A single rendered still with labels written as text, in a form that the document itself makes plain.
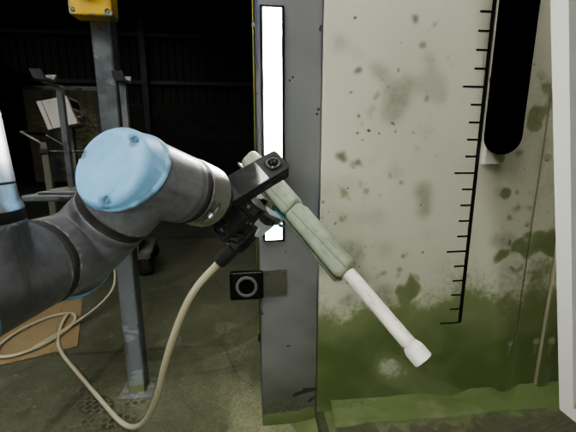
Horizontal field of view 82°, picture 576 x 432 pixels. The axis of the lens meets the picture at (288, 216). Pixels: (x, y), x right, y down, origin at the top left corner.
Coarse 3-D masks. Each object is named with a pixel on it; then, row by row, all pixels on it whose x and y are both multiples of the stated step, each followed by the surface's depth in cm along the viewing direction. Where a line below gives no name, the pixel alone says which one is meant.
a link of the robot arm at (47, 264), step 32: (0, 128) 27; (0, 160) 26; (0, 192) 26; (0, 224) 26; (32, 224) 32; (0, 256) 26; (32, 256) 29; (64, 256) 32; (0, 288) 25; (32, 288) 28; (64, 288) 32; (0, 320) 26
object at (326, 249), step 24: (264, 192) 65; (288, 192) 63; (288, 216) 62; (312, 216) 60; (312, 240) 59; (336, 240) 60; (336, 264) 56; (360, 288) 55; (384, 312) 53; (408, 336) 51
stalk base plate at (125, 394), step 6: (150, 378) 135; (156, 378) 135; (126, 384) 131; (150, 384) 131; (156, 384) 131; (126, 390) 128; (150, 390) 128; (120, 396) 125; (126, 396) 125; (132, 396) 125; (138, 396) 125; (144, 396) 125; (150, 396) 125
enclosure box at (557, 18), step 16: (560, 0) 43; (560, 16) 44; (560, 32) 44; (560, 48) 45; (560, 64) 45; (560, 80) 46; (560, 96) 46; (560, 112) 47; (560, 128) 47; (560, 144) 48; (560, 160) 48; (560, 176) 49; (560, 192) 49; (560, 208) 50; (560, 224) 51; (560, 240) 51; (560, 256) 52; (560, 272) 52; (560, 288) 53; (560, 304) 54; (560, 320) 55; (560, 336) 55; (560, 352) 56; (560, 368) 57; (560, 384) 58; (560, 400) 58
